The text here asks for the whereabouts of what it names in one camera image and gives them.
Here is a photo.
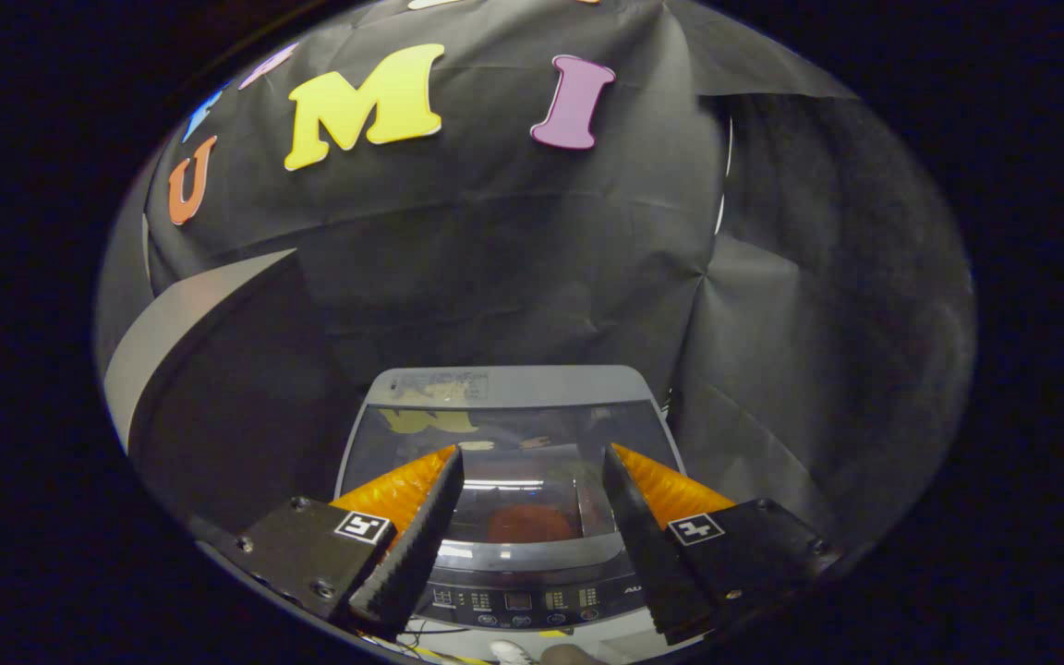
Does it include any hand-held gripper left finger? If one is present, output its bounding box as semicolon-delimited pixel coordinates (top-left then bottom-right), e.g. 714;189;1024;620
236;445;466;640

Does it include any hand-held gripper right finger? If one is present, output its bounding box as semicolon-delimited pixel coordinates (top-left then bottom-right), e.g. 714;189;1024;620
602;443;842;646

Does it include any grey washing machine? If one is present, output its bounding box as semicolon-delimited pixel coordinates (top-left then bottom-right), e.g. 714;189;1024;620
333;365;692;638

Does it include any dark brown rounded object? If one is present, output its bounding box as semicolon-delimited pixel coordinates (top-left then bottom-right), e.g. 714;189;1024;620
541;644;609;665

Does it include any grey cabinet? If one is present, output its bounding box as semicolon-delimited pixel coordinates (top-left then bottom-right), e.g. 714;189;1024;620
103;248;376;546

